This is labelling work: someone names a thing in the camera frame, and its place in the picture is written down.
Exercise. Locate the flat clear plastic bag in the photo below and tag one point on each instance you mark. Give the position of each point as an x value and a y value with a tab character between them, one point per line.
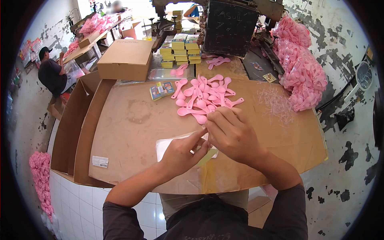
162	75

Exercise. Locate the person's body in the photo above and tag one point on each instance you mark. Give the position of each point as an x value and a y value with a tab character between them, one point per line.
210	223

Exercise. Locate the person's left thumb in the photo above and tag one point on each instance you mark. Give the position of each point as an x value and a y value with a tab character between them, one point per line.
202	147

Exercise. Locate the pile of pink plastic spoons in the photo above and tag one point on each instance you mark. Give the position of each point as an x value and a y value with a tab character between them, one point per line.
207	96

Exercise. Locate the black sealing machine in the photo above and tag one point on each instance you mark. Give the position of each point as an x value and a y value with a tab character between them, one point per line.
229	28

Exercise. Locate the person's left hand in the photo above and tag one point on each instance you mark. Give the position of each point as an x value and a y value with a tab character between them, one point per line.
180	157

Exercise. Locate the pile of clear plastic strips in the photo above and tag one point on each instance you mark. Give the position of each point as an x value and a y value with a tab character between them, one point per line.
276	103

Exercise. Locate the closed brown cardboard box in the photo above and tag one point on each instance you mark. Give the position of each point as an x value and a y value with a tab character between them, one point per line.
126	60

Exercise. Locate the person's right thumb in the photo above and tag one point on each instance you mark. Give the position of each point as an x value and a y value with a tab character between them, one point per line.
211	132

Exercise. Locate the work table with pink bags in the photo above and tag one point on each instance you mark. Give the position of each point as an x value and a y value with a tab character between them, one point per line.
93	33

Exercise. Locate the stack of small colourful packets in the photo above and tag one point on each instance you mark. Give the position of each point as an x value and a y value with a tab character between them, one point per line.
161	91

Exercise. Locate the stacks of yellow packets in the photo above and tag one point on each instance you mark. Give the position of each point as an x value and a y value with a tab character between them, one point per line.
180	49

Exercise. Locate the open cardboard box with flaps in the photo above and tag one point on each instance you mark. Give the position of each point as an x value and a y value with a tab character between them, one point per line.
75	129

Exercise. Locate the brown cardboard sheet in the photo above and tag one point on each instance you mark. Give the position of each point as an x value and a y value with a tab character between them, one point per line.
129	141

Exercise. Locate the person's right fingers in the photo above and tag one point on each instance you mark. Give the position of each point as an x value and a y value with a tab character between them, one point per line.
226	113

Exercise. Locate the small bunch of pink spoons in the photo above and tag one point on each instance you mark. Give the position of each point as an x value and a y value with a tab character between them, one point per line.
180	70

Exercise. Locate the loose pink spoons by machine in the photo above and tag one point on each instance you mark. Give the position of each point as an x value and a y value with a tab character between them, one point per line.
217	61

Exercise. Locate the person's left index finger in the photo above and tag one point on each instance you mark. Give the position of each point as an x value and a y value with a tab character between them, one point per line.
195	138

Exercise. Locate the large bag of pink spoons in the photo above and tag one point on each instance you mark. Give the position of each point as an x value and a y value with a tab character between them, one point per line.
300	72

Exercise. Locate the clear plastic sleeve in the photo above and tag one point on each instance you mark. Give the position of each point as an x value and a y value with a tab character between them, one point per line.
163	147

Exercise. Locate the heap of pink filled bags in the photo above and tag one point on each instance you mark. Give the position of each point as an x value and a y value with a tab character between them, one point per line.
40	180

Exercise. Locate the white fan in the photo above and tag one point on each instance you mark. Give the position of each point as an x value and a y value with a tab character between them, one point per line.
363	76

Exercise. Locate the person's right hand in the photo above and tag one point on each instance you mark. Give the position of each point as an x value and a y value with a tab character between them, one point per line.
234	136

